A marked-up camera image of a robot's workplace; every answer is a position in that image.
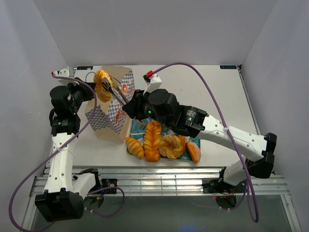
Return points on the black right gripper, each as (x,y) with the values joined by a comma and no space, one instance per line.
(133,109)

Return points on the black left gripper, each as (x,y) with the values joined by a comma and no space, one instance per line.
(89,95)

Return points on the twisted ring bread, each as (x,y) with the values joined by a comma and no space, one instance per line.
(102,94)

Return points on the metal tongs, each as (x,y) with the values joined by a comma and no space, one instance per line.
(110,85)

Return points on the blue checkered paper bag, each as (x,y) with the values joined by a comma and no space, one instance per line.
(110,122)

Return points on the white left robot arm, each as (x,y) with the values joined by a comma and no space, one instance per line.
(64,193)

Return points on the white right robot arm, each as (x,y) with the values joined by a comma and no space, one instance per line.
(257,151)

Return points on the braided leaf bread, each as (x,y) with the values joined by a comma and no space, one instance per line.
(152,137)

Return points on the sugared donut bread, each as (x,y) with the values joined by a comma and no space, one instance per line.
(172,146)

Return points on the croissant bread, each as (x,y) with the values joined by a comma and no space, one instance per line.
(134,147)

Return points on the teal floral tray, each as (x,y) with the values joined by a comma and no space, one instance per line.
(188,139)

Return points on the blue table corner label left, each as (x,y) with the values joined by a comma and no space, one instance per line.
(85,68)

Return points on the blue table corner label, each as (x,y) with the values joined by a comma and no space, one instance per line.
(85,68)
(228,67)

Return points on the pink sugared half bun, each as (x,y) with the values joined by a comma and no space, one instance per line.
(194,151)

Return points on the blue table corner label right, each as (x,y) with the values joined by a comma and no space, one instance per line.
(228,67)

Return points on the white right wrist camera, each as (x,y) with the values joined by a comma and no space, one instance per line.
(153,82)

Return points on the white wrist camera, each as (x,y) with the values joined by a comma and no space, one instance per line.
(153,82)
(65,71)

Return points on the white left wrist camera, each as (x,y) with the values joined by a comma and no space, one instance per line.
(65,71)

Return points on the aluminium rail frame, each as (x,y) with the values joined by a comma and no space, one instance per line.
(170,181)

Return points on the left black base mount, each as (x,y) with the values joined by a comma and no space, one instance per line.
(111,182)

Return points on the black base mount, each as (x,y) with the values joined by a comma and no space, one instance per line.
(211,186)
(111,182)

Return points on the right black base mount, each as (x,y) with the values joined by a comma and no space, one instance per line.
(211,186)

